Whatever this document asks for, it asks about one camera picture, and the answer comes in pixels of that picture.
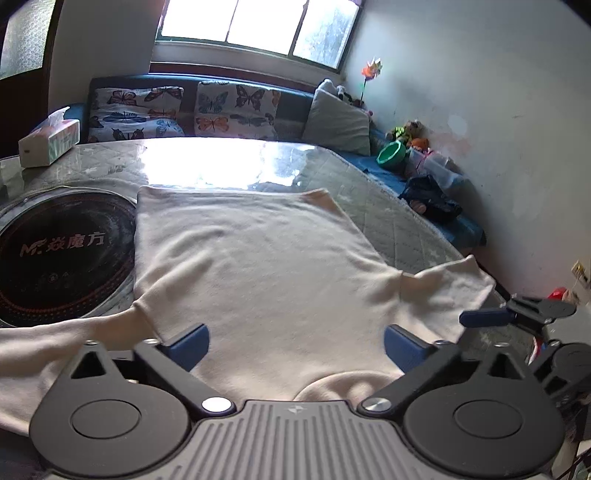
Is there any grey pillow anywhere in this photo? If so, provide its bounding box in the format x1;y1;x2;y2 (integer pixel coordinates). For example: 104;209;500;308
302;88;371;156

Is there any white tissue box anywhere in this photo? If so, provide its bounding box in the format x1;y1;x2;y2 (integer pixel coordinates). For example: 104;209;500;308
18;107;81;168

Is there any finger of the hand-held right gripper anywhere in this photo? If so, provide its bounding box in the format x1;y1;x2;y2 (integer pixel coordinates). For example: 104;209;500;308
529;340;561;370
460;298;578;328

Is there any colourful pinwheel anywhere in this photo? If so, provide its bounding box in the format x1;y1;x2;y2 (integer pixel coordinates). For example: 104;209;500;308
361;58;384;104

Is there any cream long-sleeve shirt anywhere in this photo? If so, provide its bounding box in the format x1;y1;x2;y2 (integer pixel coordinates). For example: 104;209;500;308
0;185;497;437

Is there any green yellow plush toy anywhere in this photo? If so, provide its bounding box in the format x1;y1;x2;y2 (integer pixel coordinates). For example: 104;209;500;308
387;120;423;144

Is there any green plastic bowl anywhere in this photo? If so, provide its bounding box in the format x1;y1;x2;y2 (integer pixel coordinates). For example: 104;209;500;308
376;141;407;169

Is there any clear plastic bag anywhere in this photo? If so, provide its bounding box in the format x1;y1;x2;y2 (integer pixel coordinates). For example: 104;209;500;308
406;148;462;185

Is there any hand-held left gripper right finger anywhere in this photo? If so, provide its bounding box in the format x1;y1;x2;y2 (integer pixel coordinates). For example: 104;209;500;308
359;324;527;416

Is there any window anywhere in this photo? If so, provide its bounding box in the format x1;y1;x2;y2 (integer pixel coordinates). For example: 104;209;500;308
154;0;365;70

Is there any dark wooden door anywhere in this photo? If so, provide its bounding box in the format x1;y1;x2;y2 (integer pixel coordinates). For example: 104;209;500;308
0;0;63;158

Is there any round black induction cooktop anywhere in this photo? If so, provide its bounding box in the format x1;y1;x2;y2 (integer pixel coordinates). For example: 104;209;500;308
0;193;138;320

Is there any dark bag on sofa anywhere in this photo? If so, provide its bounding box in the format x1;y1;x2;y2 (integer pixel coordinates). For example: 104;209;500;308
399;174;462;220

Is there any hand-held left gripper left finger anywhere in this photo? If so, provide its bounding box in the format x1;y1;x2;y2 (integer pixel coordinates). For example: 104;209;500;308
69;323;234;417

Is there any blue sofa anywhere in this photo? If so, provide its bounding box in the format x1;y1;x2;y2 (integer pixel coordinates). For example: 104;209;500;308
69;74;485;247

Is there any butterfly print cushion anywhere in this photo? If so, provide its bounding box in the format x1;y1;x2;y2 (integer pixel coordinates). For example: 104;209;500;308
194;80;281;140
88;86;185;143

